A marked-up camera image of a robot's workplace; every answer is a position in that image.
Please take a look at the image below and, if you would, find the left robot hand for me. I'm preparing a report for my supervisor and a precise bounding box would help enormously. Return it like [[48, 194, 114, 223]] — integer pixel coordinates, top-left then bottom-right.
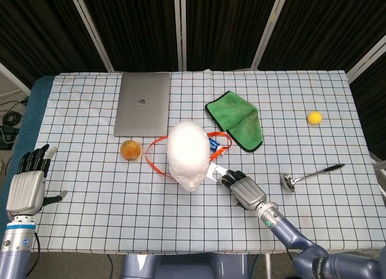
[[5, 143, 69, 221]]

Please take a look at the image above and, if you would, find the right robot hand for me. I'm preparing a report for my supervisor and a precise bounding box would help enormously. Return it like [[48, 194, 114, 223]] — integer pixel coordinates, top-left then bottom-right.
[[219, 169, 268, 212]]

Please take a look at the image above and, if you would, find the orange lanyard with clear badge holder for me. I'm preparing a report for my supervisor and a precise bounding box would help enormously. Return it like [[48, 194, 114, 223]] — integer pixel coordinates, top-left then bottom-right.
[[145, 131, 233, 183]]

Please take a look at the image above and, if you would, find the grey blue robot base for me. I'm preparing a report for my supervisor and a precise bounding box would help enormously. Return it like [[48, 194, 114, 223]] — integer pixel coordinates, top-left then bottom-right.
[[120, 253, 251, 279]]

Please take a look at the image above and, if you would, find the white foam mannequin head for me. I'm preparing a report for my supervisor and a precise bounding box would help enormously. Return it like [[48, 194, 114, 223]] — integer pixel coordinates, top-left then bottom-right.
[[166, 119, 211, 193]]

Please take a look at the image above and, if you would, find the metal ladle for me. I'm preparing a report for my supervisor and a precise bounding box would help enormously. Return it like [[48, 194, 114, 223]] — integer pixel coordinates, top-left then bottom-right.
[[281, 163, 345, 194]]

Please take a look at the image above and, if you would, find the black power adapter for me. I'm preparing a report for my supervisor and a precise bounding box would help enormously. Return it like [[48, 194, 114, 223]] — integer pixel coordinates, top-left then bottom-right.
[[0, 125, 21, 150]]

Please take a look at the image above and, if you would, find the blue white toothpaste tube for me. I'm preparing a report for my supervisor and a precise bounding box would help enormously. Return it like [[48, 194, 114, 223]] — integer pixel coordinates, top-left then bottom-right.
[[207, 137, 223, 153]]

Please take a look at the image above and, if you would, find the white checkered tablecloth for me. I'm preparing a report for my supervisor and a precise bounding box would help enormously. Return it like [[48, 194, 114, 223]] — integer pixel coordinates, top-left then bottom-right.
[[25, 69, 386, 255]]

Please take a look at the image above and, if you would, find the green microfiber cloth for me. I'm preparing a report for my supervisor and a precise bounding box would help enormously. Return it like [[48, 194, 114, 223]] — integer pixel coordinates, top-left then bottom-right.
[[204, 90, 264, 153]]

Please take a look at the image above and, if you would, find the teal padded table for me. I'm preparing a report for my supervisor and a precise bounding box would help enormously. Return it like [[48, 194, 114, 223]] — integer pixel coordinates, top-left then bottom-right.
[[0, 75, 57, 231]]

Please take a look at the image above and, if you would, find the yellow foam ball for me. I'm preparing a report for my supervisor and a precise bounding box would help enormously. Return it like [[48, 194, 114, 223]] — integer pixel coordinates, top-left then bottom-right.
[[306, 110, 323, 126]]

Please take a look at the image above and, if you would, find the orange jelly cup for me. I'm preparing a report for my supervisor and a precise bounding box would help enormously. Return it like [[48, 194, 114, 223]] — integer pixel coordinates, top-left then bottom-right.
[[119, 139, 145, 163]]

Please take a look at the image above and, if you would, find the grey closed laptop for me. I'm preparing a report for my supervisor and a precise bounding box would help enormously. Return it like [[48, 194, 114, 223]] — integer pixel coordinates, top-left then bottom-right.
[[113, 72, 171, 138]]

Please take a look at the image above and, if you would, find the black partition screen panel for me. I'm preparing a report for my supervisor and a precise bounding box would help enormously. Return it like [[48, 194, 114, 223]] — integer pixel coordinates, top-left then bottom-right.
[[349, 40, 386, 161], [78, 0, 182, 72], [0, 0, 112, 89], [259, 0, 386, 72], [180, 0, 287, 71]]

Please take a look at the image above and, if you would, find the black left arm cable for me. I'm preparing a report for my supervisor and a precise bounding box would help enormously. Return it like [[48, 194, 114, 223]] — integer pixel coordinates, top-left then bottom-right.
[[32, 230, 42, 279]]

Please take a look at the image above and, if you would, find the black cable coil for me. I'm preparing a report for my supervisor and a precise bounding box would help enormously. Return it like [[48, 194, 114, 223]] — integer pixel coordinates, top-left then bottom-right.
[[2, 110, 24, 127]]

